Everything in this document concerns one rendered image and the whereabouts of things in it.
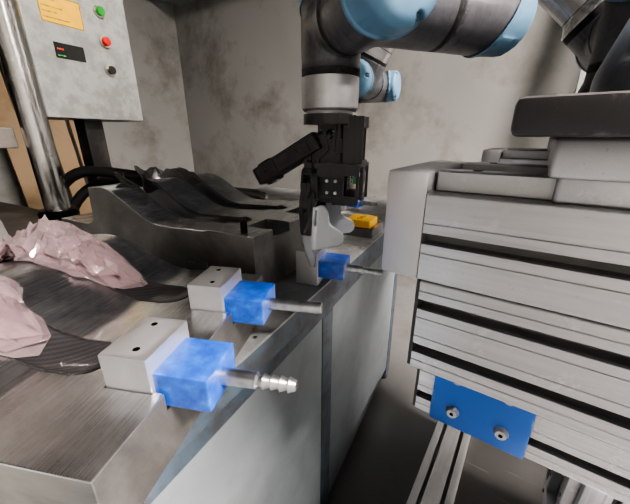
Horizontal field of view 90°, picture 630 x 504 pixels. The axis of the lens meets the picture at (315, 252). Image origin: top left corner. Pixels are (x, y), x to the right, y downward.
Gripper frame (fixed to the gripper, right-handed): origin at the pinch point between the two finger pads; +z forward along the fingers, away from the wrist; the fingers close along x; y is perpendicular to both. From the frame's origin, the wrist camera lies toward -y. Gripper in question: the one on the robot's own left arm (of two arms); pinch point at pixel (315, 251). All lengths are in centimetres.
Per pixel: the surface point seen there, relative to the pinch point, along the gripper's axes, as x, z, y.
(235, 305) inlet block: -21.1, -1.6, -1.0
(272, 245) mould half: -4.4, -1.9, -5.2
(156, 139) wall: 252, -13, -276
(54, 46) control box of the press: 29, -41, -88
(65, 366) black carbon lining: -32.0, -0.4, -9.4
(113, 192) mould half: -4.1, -8.1, -35.5
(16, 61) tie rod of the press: 12, -33, -78
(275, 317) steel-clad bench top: -12.9, 4.6, -0.9
